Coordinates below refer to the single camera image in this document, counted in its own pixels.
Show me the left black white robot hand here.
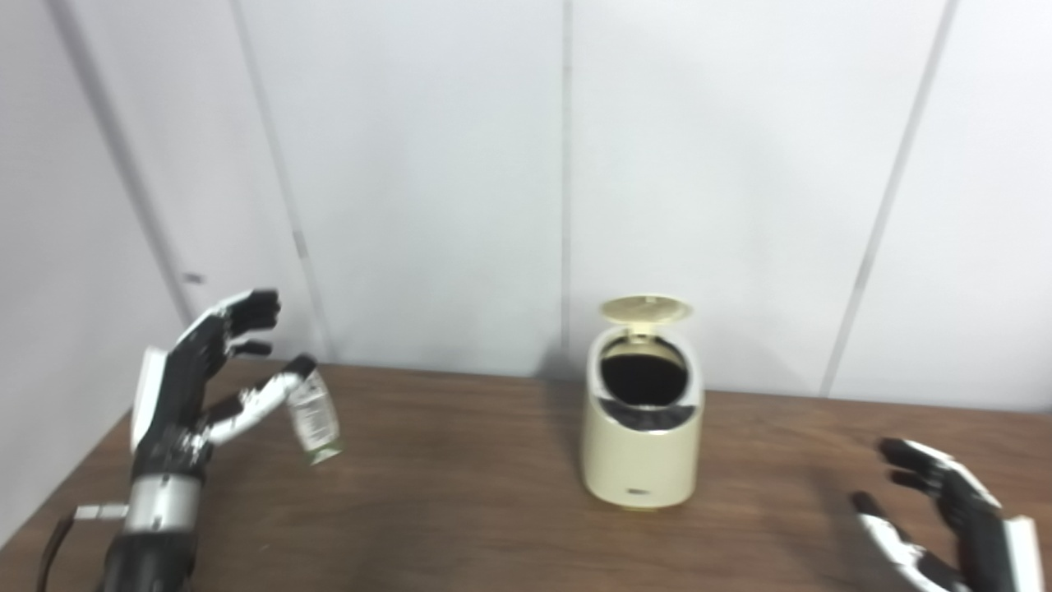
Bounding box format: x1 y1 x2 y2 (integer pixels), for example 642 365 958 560
130 289 318 478

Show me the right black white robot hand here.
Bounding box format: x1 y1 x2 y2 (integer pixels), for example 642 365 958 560
851 437 1046 592

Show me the white green milk carton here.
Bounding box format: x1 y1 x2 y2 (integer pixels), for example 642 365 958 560
286 370 344 466

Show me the cream-colored round bin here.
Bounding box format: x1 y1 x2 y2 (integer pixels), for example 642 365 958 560
580 294 705 511

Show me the cream round bin lid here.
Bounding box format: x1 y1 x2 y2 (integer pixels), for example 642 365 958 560
599 294 693 326

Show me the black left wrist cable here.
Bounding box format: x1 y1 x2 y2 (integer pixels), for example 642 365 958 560
37 505 129 592

